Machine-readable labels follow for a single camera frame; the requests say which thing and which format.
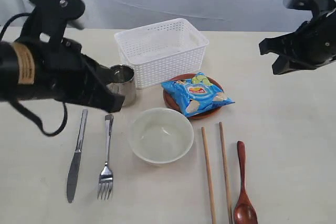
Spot speckled beige ceramic bowl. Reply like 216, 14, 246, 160
128, 108, 194, 166

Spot blue potato chips bag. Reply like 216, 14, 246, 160
161, 72, 235, 118

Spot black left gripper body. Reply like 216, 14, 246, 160
34, 38, 105, 106

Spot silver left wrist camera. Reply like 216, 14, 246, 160
20, 0, 86, 51

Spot brown wooden handled spoon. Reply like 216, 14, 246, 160
234, 141, 258, 224

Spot wooden chopstick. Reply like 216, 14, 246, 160
219, 122, 234, 224
201, 127, 217, 224

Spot stainless steel cup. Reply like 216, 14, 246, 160
107, 65, 137, 106

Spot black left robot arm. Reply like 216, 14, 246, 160
1, 37, 124, 113

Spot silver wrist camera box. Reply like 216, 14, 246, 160
283, 0, 335, 20

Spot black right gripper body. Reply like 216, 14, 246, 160
289, 12, 335, 70

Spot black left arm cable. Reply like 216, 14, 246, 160
0, 13, 68, 137

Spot terracotta brown plate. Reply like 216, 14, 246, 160
163, 73, 223, 120

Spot stainless steel fork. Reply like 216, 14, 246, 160
97, 114, 114, 200

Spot white perforated plastic basket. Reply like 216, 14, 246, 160
114, 18, 209, 89

